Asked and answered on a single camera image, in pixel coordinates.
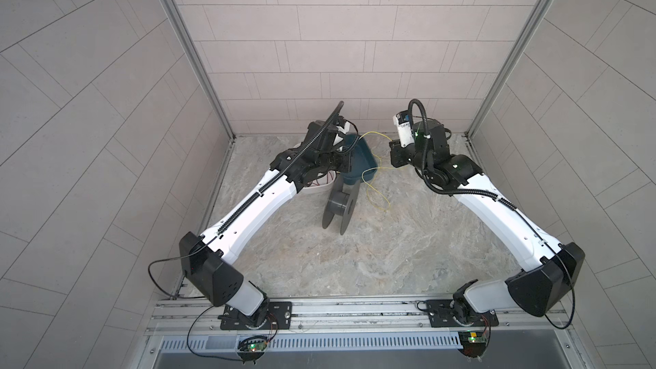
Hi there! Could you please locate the yellow cable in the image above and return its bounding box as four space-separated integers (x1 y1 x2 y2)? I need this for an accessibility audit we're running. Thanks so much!
355 132 393 212

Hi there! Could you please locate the dark grey cable spool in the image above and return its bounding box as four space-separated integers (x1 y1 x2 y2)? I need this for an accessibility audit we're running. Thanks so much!
322 174 360 235

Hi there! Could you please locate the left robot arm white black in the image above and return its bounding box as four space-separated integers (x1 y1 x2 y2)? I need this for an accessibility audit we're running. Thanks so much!
179 102 351 328

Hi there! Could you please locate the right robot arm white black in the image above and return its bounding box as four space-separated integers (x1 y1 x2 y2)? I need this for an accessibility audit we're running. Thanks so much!
389 99 585 326

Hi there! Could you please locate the white oval tray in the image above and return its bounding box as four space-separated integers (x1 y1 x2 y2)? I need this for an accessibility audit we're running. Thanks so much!
302 171 338 194

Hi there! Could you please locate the teal oval tray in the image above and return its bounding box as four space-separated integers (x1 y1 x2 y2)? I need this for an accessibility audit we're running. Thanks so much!
341 139 379 186

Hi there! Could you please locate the right circuit board with LED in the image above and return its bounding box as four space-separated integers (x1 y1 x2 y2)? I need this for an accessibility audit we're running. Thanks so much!
458 331 489 360

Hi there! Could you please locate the circuit board with led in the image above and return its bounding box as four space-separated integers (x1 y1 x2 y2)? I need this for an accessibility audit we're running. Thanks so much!
237 336 269 360
458 331 489 360

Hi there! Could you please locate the left circuit board with LED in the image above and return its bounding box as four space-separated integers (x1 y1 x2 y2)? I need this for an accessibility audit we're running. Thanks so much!
237 336 269 360

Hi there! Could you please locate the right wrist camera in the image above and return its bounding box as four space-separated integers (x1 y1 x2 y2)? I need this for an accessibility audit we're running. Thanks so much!
393 110 414 148

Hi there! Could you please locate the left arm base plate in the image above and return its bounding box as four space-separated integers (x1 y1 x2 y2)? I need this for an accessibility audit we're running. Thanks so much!
220 299 292 331

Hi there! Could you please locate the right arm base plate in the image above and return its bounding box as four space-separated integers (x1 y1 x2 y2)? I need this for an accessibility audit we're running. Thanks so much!
416 299 499 328

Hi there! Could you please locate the perforated cable duct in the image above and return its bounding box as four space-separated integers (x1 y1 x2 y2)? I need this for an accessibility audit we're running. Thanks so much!
160 332 463 355

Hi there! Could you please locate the black loose cable left base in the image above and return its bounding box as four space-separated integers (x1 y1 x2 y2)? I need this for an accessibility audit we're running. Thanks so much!
147 250 278 362

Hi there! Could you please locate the aluminium mounting rail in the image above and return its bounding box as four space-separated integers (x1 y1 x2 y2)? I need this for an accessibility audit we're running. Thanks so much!
145 295 565 336

